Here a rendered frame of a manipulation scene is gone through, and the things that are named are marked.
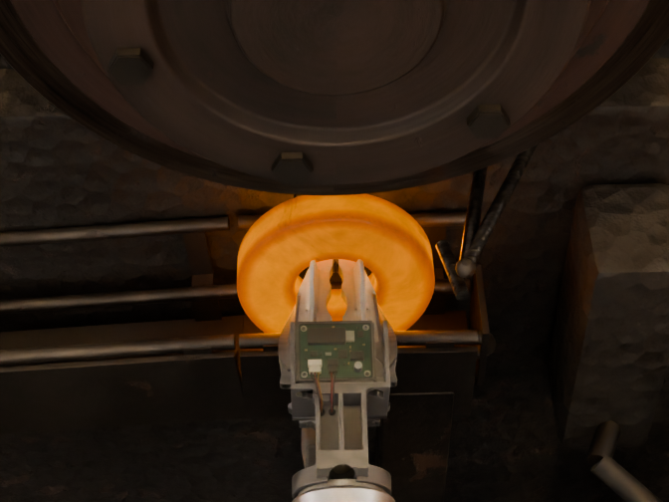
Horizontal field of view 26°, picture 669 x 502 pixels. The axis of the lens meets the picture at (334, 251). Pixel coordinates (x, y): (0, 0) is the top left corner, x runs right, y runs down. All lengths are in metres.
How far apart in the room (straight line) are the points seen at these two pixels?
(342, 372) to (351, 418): 0.04
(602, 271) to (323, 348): 0.22
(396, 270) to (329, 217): 0.08
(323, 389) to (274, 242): 0.14
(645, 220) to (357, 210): 0.22
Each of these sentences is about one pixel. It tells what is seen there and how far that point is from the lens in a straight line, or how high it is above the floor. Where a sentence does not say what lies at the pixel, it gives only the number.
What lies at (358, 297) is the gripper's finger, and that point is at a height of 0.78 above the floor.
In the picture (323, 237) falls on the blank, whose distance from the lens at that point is 1.11.
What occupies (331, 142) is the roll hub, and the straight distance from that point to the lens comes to 0.88.
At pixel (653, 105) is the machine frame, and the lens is 1.14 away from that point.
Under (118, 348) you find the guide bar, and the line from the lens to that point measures 1.17.
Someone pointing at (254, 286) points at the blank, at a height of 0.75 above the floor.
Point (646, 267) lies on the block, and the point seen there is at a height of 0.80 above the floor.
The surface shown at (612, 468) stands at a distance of 1.24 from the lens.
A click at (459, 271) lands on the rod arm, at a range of 0.95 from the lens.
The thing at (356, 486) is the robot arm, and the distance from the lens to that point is 1.01.
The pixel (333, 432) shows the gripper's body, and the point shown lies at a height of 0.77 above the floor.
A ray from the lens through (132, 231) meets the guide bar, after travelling 1.18.
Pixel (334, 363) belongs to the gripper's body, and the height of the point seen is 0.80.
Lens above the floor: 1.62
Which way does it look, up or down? 48 degrees down
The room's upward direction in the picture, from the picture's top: straight up
